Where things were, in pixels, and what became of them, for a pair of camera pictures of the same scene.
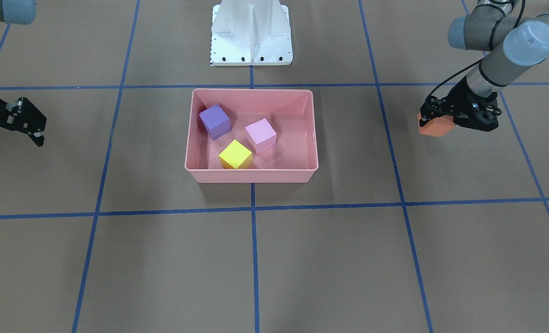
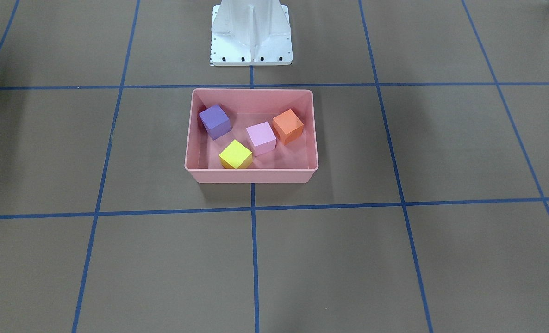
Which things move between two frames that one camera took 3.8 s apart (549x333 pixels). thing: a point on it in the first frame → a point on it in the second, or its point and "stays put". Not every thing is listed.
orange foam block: (438, 127) → (288, 127)
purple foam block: (216, 122) stays put
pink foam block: (260, 136) stays put
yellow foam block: (236, 156) stays put
